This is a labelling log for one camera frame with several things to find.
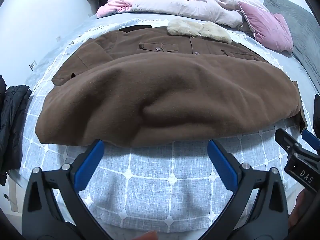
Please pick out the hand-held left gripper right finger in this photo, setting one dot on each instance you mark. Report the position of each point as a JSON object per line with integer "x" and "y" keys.
{"x": 222, "y": 165}

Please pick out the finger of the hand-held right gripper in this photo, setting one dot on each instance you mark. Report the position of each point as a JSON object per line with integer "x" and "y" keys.
{"x": 285, "y": 140}
{"x": 310, "y": 138}

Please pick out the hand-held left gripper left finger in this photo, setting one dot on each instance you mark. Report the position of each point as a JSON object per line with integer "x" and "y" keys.
{"x": 90, "y": 162}

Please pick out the brown coat with fur collar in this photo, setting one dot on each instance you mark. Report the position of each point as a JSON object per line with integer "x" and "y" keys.
{"x": 162, "y": 92}

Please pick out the person's right hand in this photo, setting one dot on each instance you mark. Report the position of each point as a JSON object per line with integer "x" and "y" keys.
{"x": 303, "y": 205}

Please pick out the person's left hand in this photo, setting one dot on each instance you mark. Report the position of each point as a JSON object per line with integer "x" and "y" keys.
{"x": 146, "y": 236}

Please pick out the grey checked bedspread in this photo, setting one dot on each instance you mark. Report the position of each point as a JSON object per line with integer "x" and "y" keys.
{"x": 150, "y": 180}

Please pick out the white drawer cabinet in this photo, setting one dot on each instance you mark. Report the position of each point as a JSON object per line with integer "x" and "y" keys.
{"x": 12, "y": 195}

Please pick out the black padded jacket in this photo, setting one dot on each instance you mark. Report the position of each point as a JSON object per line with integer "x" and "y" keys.
{"x": 12, "y": 120}

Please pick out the pink velvet pillow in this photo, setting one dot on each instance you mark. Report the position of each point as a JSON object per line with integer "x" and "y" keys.
{"x": 267, "y": 27}

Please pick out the bright pink fleece blanket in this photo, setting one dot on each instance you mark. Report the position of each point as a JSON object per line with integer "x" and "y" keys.
{"x": 112, "y": 5}

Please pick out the pale pink duvet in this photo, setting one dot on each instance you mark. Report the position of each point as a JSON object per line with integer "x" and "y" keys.
{"x": 187, "y": 7}

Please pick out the white wall socket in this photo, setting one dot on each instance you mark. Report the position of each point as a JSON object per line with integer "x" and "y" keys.
{"x": 58, "y": 38}
{"x": 32, "y": 65}

